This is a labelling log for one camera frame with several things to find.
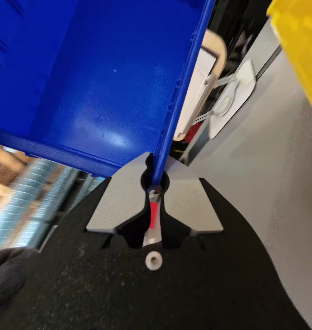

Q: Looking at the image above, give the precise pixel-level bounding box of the blue plastic box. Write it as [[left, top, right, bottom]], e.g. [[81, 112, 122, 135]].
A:
[[0, 0, 216, 185]]

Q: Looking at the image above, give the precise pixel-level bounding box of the yellow plastic box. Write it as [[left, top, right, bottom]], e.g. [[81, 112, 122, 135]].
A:
[[266, 0, 312, 125]]

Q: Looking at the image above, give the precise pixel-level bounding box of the wooden board with instruction poster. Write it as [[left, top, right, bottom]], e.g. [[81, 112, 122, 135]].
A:
[[172, 29, 228, 142]]

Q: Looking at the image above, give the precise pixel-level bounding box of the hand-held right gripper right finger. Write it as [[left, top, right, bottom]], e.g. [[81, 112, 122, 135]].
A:
[[161, 157, 224, 249]]

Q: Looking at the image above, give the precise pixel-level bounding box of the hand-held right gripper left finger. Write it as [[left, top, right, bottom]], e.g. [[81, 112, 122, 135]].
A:
[[86, 151, 154, 249]]

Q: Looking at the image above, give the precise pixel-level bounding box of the silver ventilation duct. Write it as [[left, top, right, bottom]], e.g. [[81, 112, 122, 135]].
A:
[[0, 158, 95, 252]]

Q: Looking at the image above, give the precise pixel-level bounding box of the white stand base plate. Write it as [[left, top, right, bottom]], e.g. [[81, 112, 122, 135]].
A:
[[194, 58, 257, 140]]

